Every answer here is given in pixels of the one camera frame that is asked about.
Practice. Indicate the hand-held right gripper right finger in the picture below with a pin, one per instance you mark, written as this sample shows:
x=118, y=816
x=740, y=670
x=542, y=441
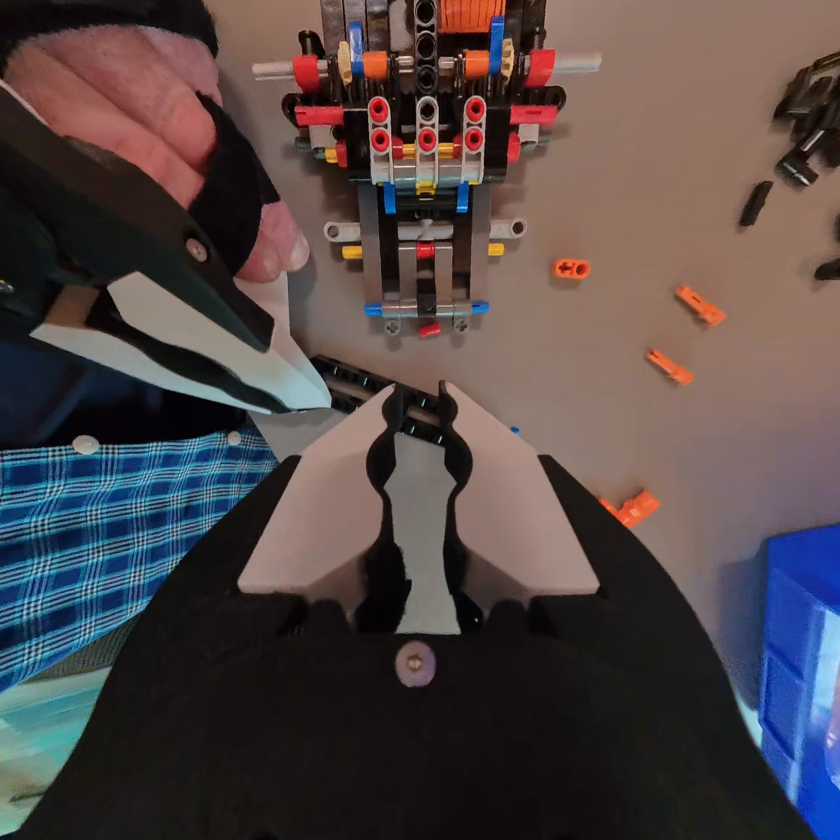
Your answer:
x=518, y=518

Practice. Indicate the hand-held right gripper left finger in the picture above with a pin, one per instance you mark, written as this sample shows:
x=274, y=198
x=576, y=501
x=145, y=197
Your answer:
x=308, y=518

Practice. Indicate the person's left hand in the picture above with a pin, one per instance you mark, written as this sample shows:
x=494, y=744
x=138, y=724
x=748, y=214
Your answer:
x=118, y=98

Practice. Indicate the red lego pin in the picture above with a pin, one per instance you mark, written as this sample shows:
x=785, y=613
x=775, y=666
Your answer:
x=430, y=329

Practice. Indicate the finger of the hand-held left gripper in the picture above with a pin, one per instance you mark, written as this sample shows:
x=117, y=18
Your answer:
x=105, y=354
x=170, y=308

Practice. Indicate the orange lego pin connector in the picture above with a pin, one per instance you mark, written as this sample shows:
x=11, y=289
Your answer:
x=669, y=366
x=630, y=508
x=700, y=306

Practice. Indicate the navy garment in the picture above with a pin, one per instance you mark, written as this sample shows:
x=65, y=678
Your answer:
x=65, y=407

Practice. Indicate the blue plastic bin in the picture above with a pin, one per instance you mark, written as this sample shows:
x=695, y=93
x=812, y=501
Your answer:
x=794, y=590

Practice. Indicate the pile of black lego pieces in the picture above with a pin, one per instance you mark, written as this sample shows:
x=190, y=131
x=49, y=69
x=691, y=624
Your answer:
x=804, y=131

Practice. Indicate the orange lego connector with holes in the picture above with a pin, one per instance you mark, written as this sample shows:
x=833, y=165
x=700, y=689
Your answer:
x=571, y=268

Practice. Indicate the multicolour lego car chassis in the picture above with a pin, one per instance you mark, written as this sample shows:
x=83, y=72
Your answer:
x=426, y=151

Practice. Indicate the black lego beam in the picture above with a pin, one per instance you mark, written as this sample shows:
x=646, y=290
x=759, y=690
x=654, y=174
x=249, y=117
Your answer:
x=354, y=384

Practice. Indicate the blue plaid shirt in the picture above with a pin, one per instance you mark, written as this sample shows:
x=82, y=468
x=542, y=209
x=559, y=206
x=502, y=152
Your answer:
x=98, y=525

